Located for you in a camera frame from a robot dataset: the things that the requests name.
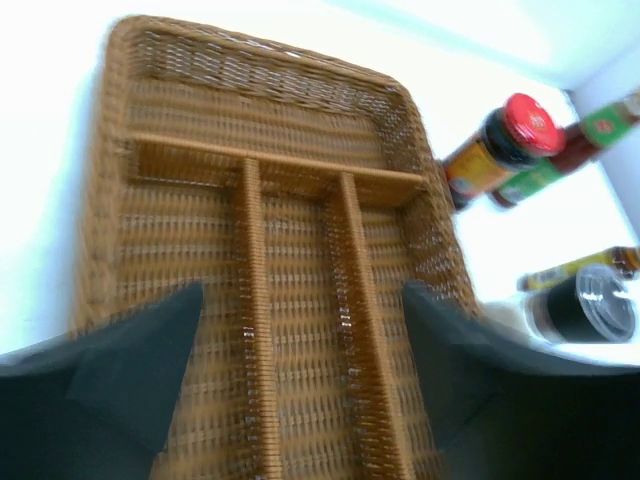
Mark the grey lid white shaker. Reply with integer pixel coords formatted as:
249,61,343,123
527,264,638,344

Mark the small yellow label bottle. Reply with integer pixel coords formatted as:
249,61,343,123
516,246,639,292

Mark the brown wicker divided basket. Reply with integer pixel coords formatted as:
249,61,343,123
70,15,477,479

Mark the green label yellow cap bottle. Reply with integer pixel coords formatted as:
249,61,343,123
490,89,639,208

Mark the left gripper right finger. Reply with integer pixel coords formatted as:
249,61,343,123
402,280,639,479

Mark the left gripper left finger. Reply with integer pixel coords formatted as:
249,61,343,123
1,283,203,479

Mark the red lid sauce jar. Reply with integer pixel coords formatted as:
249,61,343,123
442,93,565,211

